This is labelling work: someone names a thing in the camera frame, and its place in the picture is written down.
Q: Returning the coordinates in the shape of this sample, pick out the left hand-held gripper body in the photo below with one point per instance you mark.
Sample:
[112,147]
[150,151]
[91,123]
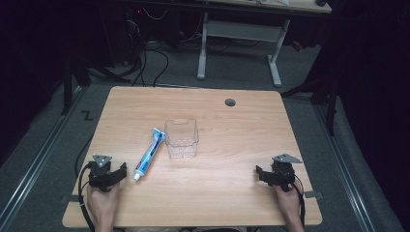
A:
[100,175]

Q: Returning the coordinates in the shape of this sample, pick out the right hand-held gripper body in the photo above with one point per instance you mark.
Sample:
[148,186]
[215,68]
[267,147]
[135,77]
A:
[283,174]

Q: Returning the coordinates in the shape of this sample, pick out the blue and white toothpaste tube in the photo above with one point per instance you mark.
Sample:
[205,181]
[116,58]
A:
[150,154]

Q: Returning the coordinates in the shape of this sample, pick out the clear plastic container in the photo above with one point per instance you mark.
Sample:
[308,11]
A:
[181,141]

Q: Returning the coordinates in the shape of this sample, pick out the person's left hand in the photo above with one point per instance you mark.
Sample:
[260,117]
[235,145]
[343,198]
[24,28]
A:
[102,203]

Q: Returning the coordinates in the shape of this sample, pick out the person's right hand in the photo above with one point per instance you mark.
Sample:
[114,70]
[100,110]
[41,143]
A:
[288,201]

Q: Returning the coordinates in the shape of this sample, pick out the grey tape strip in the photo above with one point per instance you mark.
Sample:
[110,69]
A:
[314,194]
[69,198]

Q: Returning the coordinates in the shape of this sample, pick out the dark round table grommet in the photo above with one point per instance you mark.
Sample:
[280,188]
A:
[230,102]

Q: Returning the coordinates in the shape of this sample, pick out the black metal stand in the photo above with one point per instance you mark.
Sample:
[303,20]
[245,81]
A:
[330,106]
[68,87]

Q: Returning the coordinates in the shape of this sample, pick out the desk with white metal legs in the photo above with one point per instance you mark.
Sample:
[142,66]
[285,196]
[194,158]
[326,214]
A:
[240,30]

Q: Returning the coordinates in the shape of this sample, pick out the metal floor rail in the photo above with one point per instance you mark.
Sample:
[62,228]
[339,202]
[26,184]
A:
[349,174]
[35,164]

